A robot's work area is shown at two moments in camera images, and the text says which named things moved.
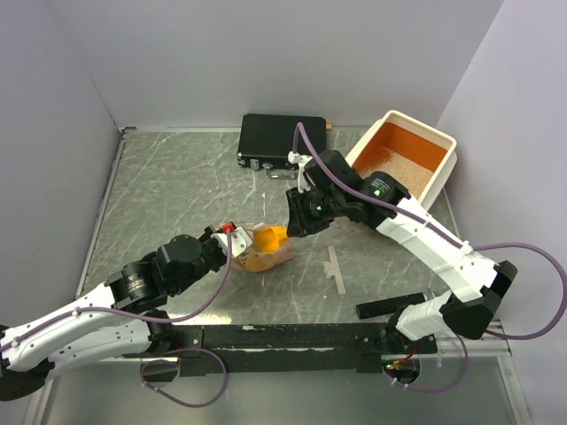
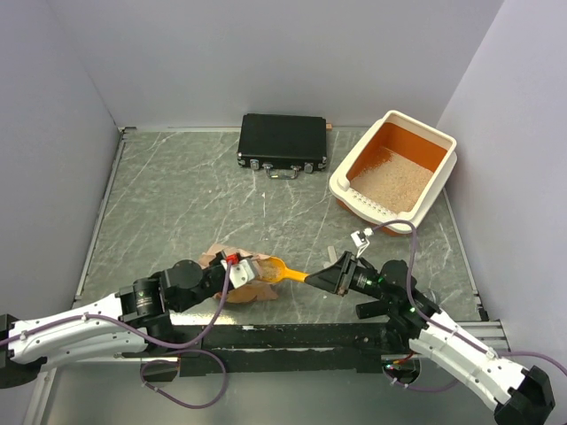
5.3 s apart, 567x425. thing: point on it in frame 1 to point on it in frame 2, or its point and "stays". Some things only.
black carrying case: [266, 141] stays
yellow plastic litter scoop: [269, 239] to [274, 269]
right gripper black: [300, 223] to [337, 278]
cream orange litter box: [419, 156] stays
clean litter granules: [413, 178] stays
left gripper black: [206, 236] to [217, 260]
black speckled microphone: [368, 309] stays
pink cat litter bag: [252, 259] to [257, 289]
